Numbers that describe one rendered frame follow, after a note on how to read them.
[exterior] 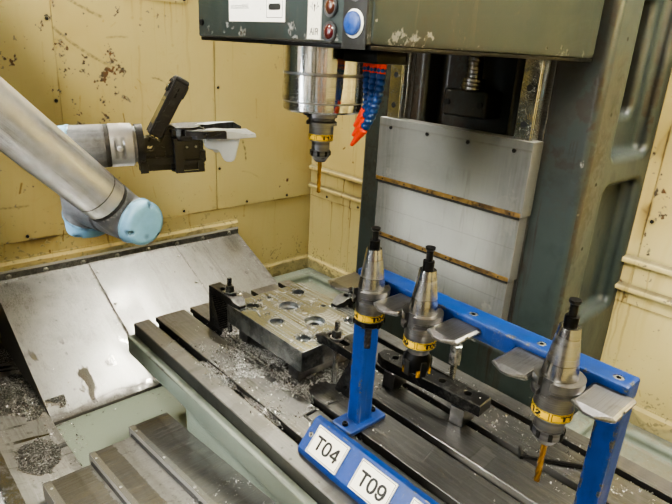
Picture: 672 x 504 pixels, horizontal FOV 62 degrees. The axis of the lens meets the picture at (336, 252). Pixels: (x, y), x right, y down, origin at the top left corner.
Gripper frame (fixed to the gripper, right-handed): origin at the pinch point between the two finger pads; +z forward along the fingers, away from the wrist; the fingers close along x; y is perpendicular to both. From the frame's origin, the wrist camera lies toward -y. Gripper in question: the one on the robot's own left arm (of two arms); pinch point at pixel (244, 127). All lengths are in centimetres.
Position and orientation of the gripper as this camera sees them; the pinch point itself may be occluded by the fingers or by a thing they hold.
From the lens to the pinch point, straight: 111.5
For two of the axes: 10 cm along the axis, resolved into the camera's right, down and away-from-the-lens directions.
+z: 9.1, -1.3, 3.9
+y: -0.2, 9.3, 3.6
